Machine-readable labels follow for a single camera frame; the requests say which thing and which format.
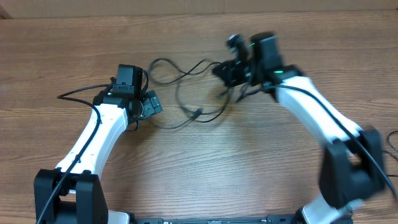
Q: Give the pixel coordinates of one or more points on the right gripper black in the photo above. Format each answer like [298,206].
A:
[228,78]

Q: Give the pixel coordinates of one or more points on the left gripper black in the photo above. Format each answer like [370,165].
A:
[150,102]

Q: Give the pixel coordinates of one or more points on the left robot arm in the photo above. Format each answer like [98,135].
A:
[72,191]

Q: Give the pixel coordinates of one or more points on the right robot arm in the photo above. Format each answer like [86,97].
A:
[353,165]

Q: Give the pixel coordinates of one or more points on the cardboard board backdrop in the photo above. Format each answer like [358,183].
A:
[37,9]

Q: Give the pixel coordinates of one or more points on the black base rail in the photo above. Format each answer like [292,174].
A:
[214,220]

